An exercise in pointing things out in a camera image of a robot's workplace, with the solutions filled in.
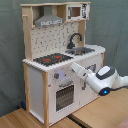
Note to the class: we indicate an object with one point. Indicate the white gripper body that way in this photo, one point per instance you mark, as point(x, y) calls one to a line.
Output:
point(80, 71)

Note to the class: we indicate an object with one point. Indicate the white oven door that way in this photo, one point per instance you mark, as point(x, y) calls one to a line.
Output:
point(63, 98)

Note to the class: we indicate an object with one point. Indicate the white microwave door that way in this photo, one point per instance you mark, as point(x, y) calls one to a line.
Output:
point(77, 12)

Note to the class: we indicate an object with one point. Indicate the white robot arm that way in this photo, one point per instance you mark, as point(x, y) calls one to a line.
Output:
point(104, 81)

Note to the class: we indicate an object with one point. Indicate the wooden toy kitchen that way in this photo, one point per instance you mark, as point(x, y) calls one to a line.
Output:
point(46, 40)

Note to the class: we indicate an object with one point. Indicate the grey toy sink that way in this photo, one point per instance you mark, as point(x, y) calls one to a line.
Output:
point(79, 51)

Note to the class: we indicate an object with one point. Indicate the white fridge door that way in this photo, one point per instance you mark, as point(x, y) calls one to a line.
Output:
point(86, 93)

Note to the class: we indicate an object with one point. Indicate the left red stove knob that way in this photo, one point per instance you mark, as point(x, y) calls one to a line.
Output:
point(56, 75)

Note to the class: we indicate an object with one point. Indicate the black toy faucet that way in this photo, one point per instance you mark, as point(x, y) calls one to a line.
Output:
point(73, 40)

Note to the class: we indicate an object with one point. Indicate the black stovetop red burners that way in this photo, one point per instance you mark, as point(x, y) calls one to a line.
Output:
point(52, 59)

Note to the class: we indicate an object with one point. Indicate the grey range hood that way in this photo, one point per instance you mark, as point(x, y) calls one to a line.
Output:
point(48, 18)

